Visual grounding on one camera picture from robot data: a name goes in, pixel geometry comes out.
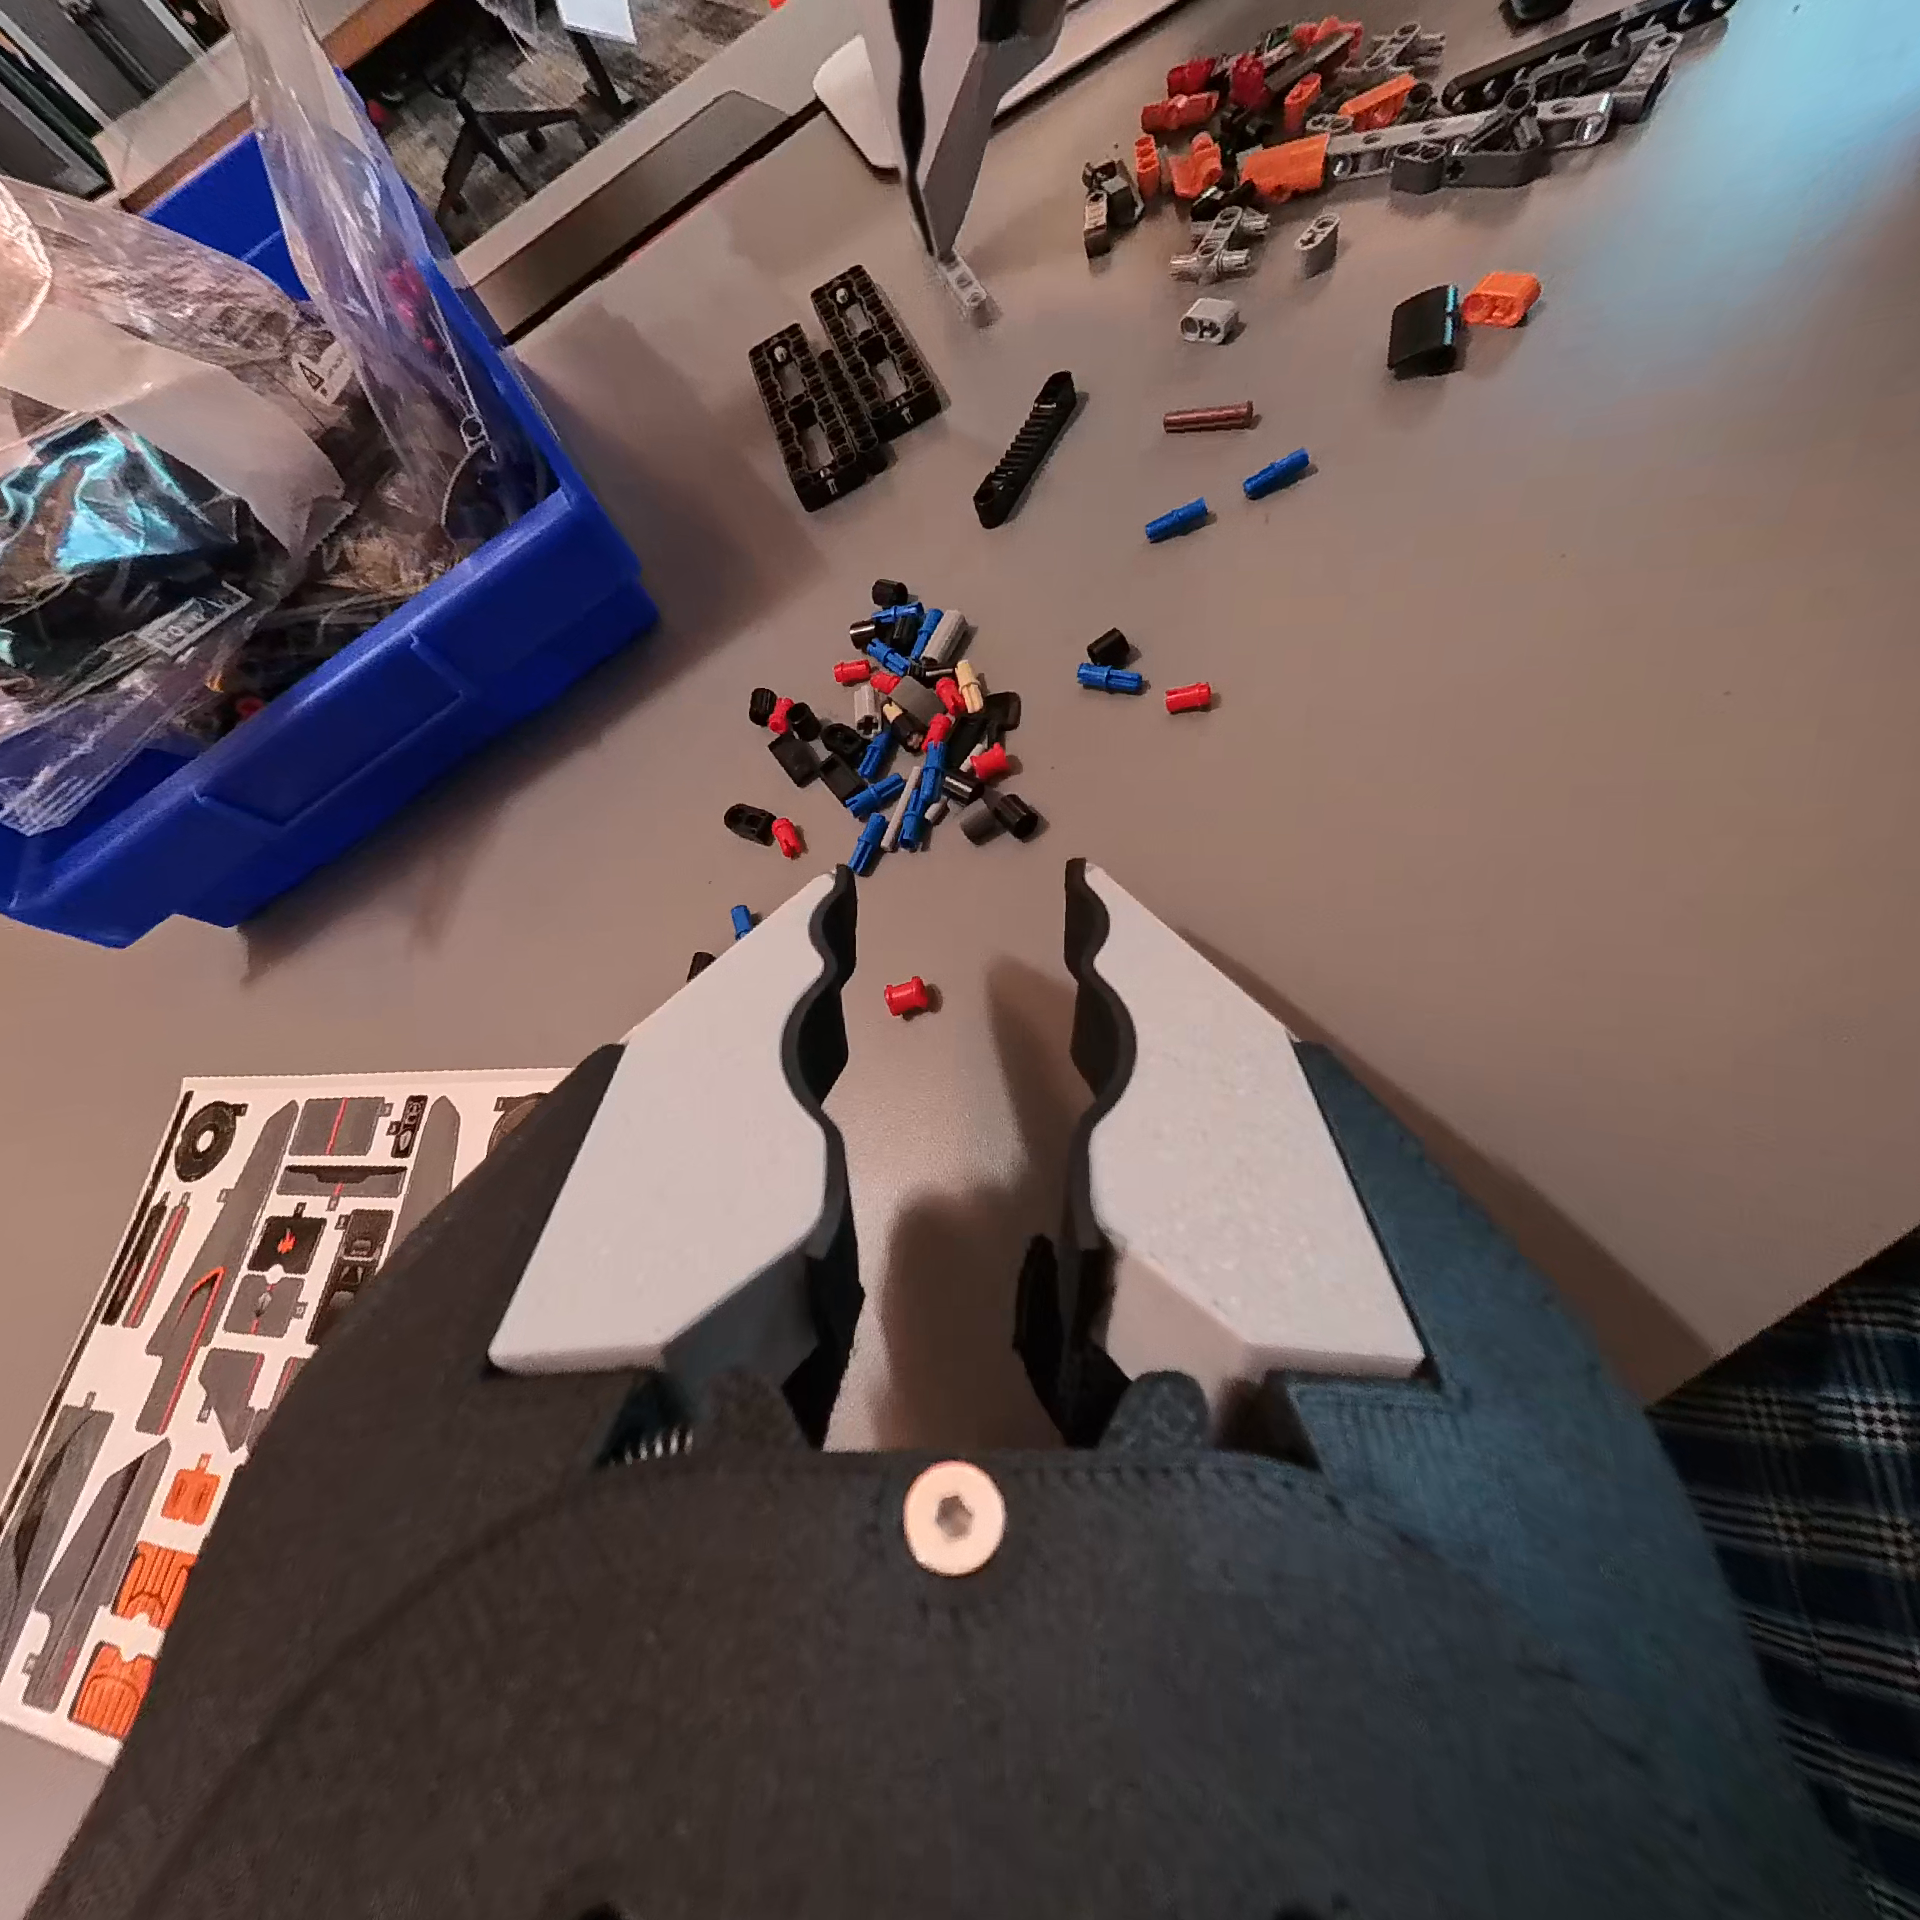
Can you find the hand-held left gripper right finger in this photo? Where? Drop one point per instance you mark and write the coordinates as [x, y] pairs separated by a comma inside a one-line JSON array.
[[1245, 1200]]

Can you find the heap of mixed lego pieces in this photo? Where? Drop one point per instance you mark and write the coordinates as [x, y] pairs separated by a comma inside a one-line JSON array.
[[1290, 166]]

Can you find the bag of black lego parts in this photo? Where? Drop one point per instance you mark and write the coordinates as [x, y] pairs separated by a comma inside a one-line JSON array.
[[106, 540]]

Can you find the lego sticker sheet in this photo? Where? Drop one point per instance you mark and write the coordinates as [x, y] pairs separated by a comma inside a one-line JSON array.
[[182, 1349]]

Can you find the white monitor stand base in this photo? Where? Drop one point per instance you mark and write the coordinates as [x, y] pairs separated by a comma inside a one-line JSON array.
[[862, 107]]

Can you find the black lego gear rack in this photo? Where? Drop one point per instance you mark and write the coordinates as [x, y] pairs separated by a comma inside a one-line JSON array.
[[1028, 446]]

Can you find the tall clear plastic bag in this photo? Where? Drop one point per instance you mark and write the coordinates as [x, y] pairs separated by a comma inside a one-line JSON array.
[[377, 254]]

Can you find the short light grey lego block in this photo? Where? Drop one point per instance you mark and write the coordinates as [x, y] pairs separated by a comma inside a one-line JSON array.
[[1210, 320]]

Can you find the person's plaid clothing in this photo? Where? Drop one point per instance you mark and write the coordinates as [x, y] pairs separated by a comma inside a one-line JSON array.
[[1830, 1576]]

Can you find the small grey lego liftarm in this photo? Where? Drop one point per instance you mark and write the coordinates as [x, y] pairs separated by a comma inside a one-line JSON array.
[[1319, 246]]

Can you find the brown lego axle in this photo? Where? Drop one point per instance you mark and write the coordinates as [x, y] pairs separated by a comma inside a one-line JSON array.
[[1209, 416]]

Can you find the pile of small lego pins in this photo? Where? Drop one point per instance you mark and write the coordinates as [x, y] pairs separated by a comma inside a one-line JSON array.
[[901, 704]]

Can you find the black lego frame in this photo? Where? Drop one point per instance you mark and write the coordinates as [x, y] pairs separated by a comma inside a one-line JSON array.
[[901, 422], [834, 488]]

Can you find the crumpled clear plastic bag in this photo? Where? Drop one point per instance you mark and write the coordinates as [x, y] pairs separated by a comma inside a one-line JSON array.
[[149, 331]]

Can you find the blue plastic bin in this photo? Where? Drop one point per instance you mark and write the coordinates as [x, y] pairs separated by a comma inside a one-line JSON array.
[[377, 720]]

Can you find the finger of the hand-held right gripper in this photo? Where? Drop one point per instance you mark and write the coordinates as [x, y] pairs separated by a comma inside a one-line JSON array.
[[956, 119], [910, 107]]

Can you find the black curved lego panel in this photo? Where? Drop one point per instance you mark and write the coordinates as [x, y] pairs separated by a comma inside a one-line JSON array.
[[1422, 333]]

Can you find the black office chair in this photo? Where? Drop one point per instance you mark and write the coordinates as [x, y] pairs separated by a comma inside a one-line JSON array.
[[503, 130]]

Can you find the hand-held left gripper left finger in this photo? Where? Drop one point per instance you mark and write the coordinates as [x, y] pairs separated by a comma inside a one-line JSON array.
[[676, 1200]]

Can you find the long blue lego pin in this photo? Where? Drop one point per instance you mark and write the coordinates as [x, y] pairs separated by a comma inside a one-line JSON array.
[[1178, 519], [1277, 474]]

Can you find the long light grey lego beam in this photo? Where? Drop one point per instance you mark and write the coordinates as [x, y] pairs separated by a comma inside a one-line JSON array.
[[971, 290]]

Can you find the orange lego block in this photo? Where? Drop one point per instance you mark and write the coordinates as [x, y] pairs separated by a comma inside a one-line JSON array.
[[1503, 300]]

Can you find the grey lego cross connector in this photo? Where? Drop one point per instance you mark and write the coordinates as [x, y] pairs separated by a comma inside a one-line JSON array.
[[1223, 246]]

